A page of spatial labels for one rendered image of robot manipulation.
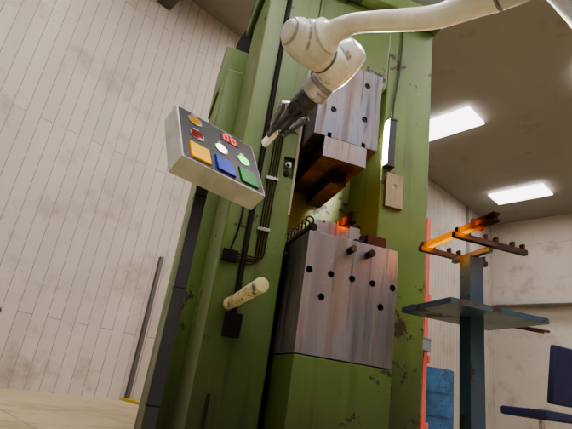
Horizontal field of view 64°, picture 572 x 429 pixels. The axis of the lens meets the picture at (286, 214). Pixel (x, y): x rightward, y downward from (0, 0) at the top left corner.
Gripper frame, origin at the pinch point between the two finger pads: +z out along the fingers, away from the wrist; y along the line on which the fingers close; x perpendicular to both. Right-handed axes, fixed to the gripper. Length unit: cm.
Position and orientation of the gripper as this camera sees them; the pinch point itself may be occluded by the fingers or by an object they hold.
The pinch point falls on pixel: (270, 137)
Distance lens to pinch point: 157.6
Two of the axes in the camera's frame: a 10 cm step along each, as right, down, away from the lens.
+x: -2.1, -7.2, 6.6
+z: -6.7, 6.0, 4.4
